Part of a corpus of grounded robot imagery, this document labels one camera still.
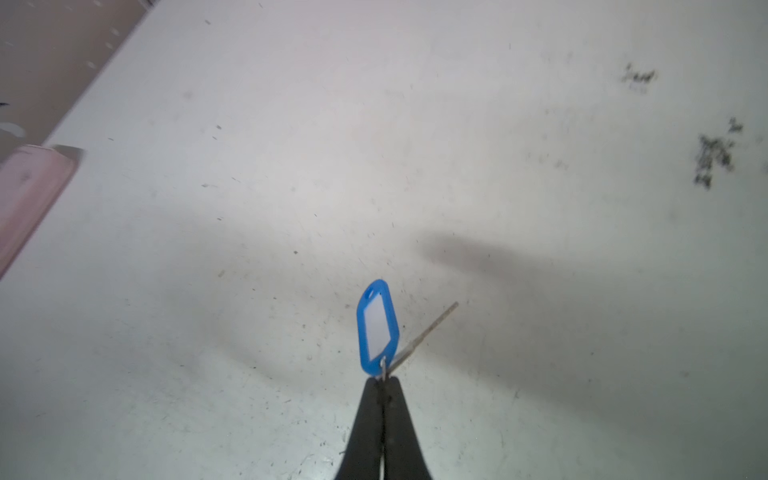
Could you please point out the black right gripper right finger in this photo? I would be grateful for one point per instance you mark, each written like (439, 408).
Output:
(403, 458)

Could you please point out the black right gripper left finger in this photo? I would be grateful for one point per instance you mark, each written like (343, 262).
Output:
(363, 453)

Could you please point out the pink rectangular tray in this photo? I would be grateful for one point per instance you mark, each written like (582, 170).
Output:
(32, 179)

